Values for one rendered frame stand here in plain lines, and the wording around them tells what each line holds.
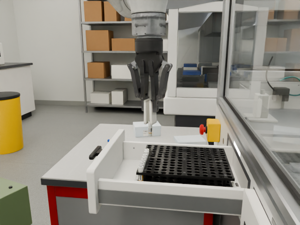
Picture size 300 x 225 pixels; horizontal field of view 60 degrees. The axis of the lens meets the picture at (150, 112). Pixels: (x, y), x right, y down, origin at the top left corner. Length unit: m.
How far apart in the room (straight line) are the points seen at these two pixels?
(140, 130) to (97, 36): 3.55
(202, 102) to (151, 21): 0.86
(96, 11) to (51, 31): 1.17
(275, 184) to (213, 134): 0.57
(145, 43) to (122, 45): 3.91
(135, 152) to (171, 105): 0.69
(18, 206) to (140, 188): 0.29
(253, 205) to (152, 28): 0.45
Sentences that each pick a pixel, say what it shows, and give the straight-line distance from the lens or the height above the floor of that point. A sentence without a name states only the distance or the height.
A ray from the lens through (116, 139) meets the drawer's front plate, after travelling 0.75.
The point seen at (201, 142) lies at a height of 0.77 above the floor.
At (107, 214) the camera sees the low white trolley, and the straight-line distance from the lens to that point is 0.96.
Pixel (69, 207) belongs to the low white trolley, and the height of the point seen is 0.65.
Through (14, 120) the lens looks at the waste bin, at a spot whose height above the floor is 0.37.
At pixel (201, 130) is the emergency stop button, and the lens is 0.99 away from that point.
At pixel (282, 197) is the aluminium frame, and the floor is 0.99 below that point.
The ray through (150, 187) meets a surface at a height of 0.89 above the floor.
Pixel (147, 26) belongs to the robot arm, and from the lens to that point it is 0.68.
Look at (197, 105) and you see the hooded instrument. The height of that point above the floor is 0.86.
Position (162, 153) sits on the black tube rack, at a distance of 0.72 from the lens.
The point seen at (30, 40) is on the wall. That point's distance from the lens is 5.70.
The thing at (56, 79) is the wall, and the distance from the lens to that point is 5.52.
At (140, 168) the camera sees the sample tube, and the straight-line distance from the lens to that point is 0.62.
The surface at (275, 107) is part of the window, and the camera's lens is 0.48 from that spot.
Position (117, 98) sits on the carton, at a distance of 4.69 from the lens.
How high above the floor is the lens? 1.19
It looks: 15 degrees down
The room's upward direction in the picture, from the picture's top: straight up
